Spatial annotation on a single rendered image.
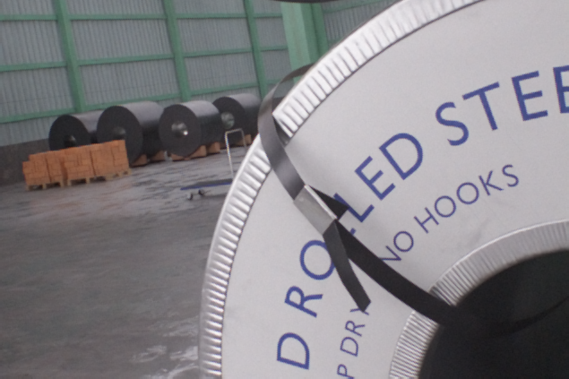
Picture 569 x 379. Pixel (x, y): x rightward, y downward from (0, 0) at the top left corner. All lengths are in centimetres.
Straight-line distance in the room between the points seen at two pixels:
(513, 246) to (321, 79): 32
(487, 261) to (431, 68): 24
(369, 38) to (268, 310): 41
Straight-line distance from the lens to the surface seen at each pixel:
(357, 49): 106
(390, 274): 105
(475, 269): 105
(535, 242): 102
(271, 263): 117
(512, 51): 100
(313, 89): 109
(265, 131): 112
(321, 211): 105
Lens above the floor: 125
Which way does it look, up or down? 4 degrees down
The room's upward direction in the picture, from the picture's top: 10 degrees counter-clockwise
